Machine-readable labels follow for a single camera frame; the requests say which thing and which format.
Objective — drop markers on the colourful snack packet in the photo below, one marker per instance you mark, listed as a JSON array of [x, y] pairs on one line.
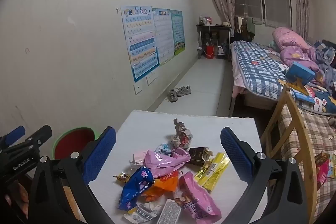
[[324, 169]]

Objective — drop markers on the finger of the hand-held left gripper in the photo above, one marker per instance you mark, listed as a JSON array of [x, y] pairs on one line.
[[15, 134], [39, 134]]

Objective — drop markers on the red bucket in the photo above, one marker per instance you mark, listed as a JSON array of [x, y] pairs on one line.
[[210, 52]]

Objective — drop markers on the green wall poster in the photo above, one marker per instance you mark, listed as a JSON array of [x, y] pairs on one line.
[[178, 32]]

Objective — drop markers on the white wall socket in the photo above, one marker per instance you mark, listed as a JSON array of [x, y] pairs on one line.
[[138, 88], [151, 78]]

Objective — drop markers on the dark brown gold wrapper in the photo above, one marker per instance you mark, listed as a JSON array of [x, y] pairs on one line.
[[198, 155]]

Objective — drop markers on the pink quilt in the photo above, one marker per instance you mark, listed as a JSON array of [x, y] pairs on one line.
[[288, 37]]

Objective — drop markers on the dark shelf unit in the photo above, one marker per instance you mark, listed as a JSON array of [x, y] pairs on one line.
[[212, 26]]

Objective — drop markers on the black and white wrapper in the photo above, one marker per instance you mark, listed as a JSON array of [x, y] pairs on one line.
[[143, 213]]

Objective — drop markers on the blue snack wrapper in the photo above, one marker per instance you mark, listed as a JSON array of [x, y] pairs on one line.
[[136, 184]]

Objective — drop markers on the brown plaid bedsheet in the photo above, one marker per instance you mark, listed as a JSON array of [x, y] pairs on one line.
[[309, 134]]

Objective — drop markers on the pink bedsheet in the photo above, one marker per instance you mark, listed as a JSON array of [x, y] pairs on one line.
[[239, 86]]

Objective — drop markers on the pale blue wall poster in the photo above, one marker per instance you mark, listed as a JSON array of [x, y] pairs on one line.
[[164, 35]]

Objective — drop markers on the blue cardboard box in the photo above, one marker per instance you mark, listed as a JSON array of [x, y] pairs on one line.
[[299, 71]]

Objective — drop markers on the grey sneaker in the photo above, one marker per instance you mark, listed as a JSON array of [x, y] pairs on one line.
[[183, 91], [173, 96]]

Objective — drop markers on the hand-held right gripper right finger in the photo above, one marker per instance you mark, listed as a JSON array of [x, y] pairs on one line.
[[236, 155]]

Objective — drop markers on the pink snack bag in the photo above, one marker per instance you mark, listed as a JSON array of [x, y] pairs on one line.
[[199, 203]]

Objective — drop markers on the pink box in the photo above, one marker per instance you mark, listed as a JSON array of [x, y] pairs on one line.
[[208, 20]]

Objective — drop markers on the white and light blue wrapper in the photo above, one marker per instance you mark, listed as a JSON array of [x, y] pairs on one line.
[[164, 148]]

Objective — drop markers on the purple quilt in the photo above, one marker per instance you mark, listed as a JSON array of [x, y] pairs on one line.
[[296, 56]]

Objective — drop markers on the red bin with green rim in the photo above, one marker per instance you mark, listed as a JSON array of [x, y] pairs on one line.
[[73, 142]]

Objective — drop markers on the large blue wall poster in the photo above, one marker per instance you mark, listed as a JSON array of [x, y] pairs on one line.
[[139, 37]]

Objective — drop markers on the hanging clothes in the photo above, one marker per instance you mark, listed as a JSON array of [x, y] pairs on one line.
[[244, 29]]

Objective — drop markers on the narrow yellow wrapper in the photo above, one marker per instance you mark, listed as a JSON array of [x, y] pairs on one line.
[[210, 166]]

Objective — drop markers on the torn white wrapper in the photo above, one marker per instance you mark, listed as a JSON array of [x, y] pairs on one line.
[[134, 161]]

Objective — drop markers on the small yellow candy wrapper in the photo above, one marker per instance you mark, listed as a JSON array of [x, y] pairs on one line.
[[122, 177]]

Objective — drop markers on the white printed packet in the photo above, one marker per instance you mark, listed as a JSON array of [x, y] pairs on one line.
[[169, 211]]

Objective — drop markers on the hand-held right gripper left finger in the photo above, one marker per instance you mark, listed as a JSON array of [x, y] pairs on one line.
[[99, 154]]

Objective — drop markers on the pink foil wrapper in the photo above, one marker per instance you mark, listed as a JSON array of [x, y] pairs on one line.
[[162, 162]]

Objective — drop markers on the grey blue clothing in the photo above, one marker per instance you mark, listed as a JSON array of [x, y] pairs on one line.
[[325, 56]]

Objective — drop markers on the bed with pink blanket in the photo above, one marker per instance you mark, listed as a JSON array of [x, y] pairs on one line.
[[257, 69]]

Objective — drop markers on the orange snack wrapper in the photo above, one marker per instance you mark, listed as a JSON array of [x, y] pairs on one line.
[[164, 183]]

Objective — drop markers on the dark blue cartoon blanket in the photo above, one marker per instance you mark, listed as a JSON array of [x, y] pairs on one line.
[[323, 100]]

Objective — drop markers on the wooden chair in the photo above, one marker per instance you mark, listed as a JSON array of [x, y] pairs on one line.
[[286, 100]]

